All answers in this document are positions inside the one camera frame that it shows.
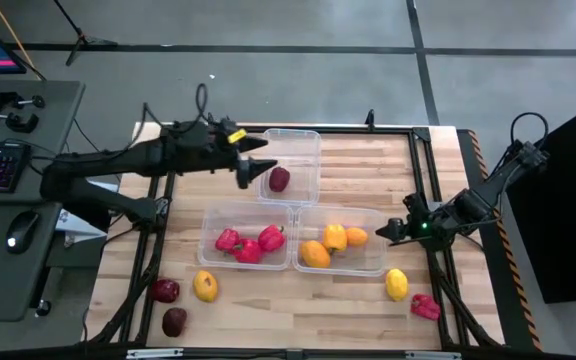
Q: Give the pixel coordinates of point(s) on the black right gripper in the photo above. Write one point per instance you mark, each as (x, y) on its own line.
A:
(425, 227)

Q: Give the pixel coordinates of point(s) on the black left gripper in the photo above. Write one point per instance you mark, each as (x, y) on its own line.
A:
(223, 150)

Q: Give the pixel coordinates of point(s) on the dark red apple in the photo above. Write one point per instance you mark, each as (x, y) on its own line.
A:
(279, 179)
(166, 290)

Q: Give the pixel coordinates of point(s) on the clear plastic bin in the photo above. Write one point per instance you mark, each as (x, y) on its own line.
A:
(213, 260)
(368, 260)
(298, 150)

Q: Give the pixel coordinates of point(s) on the oval orange fruit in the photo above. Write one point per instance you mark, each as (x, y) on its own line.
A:
(356, 236)

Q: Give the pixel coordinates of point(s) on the yellow lemon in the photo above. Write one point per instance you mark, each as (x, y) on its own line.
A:
(396, 284)

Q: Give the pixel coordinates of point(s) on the orange-yellow bell pepper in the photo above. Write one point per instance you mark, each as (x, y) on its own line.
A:
(335, 237)

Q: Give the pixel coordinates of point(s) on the red bell pepper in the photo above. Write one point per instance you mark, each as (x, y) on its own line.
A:
(248, 251)
(425, 306)
(271, 238)
(227, 240)

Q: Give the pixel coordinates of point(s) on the yellow pepper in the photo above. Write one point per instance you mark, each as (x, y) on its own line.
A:
(205, 286)

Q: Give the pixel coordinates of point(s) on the dark red pepper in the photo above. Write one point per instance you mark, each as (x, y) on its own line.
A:
(174, 321)

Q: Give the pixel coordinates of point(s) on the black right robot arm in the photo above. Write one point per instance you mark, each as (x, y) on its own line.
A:
(488, 192)

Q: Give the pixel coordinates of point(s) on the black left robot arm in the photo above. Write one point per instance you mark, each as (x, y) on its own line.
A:
(118, 157)

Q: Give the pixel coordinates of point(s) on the yellow tape tag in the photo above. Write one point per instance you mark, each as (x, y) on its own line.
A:
(236, 135)

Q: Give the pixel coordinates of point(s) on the black orange hazard strip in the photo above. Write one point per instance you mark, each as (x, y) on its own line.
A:
(500, 290)

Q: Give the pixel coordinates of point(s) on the black table clamp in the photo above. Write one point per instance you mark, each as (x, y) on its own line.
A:
(369, 119)

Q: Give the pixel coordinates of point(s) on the black panel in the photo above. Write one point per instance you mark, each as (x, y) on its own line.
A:
(568, 240)

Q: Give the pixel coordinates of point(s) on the white paper sheet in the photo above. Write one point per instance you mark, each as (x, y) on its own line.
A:
(75, 226)

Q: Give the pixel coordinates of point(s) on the black tripod stand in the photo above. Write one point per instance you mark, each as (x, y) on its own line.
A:
(82, 39)

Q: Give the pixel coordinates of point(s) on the grey desk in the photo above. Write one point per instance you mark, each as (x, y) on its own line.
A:
(43, 125)

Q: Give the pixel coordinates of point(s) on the black c-clamp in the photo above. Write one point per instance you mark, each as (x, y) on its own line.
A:
(15, 121)
(18, 100)

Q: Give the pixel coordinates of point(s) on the black computer mouse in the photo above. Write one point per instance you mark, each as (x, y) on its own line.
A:
(22, 231)

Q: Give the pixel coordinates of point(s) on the black desk knob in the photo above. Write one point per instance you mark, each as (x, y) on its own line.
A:
(43, 306)

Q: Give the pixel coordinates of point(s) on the yellow pole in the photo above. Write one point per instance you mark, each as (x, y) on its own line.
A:
(13, 32)

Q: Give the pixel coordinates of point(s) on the black aluminium table frame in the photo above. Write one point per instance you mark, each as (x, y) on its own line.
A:
(343, 129)

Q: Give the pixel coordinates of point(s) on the silver metal bracket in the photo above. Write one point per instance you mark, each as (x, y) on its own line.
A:
(433, 355)
(154, 353)

